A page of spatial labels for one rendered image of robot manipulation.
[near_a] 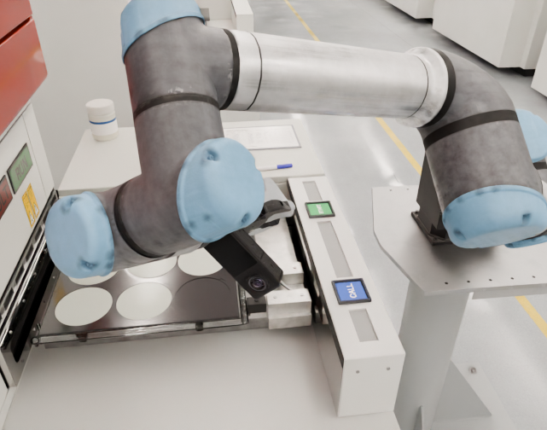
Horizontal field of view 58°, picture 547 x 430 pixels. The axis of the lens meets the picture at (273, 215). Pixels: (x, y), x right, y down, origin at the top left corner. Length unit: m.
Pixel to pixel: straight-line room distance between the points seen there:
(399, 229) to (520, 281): 0.30
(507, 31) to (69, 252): 5.14
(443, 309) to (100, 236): 1.09
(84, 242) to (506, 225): 0.45
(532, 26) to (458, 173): 4.88
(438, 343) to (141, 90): 1.21
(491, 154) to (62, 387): 0.77
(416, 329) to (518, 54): 4.34
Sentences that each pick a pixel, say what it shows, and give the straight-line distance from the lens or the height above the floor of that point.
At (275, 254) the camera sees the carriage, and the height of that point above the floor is 0.88.
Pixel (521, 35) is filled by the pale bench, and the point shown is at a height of 0.38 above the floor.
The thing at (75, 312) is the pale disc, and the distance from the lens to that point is 0.98.
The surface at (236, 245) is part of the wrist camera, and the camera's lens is 0.57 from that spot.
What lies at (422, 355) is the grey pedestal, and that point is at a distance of 1.52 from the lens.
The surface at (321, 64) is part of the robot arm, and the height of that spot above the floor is 1.39.
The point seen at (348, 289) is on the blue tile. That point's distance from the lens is 0.87.
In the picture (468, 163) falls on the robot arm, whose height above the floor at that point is 1.27.
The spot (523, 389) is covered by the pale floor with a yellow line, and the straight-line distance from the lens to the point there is 2.14.
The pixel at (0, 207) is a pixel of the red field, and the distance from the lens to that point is 0.95.
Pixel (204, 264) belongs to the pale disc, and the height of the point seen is 0.90.
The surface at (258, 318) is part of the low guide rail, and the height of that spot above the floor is 0.85.
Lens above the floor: 1.54
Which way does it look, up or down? 33 degrees down
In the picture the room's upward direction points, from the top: straight up
